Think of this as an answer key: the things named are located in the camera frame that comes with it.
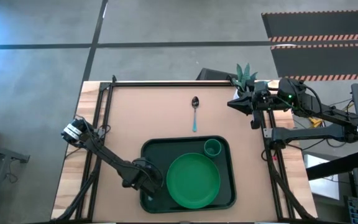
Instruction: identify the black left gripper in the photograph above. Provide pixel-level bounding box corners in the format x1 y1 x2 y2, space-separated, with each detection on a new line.
131 157 164 197

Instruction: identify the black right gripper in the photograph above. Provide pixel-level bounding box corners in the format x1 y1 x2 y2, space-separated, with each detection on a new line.
227 81 280 116

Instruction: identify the dark green plastic tray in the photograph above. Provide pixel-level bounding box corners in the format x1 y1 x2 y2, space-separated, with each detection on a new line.
139 134 237 215

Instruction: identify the green plastic plate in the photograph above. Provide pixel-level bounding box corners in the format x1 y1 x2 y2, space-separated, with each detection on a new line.
165 152 221 210

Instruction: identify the blue-handled metal spoon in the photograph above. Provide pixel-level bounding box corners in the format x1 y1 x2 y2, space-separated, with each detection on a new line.
191 95 200 133

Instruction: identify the green plastic cup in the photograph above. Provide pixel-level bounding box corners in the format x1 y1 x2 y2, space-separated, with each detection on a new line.
203 138 223 157

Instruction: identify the snake plant in white pot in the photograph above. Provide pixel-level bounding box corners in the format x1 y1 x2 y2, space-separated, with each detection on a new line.
231 63 260 101

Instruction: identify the black case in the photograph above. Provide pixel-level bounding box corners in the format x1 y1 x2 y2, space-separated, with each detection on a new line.
195 67 239 82

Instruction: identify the black orange-striped floor mat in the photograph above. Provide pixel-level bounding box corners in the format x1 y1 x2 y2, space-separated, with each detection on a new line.
270 42 358 82
261 10 358 44

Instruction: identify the black desk bar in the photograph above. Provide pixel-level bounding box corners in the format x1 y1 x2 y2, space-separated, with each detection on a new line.
305 151 358 181

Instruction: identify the black aluminium table frame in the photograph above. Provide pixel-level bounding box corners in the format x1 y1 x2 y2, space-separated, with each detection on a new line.
53 74 318 224

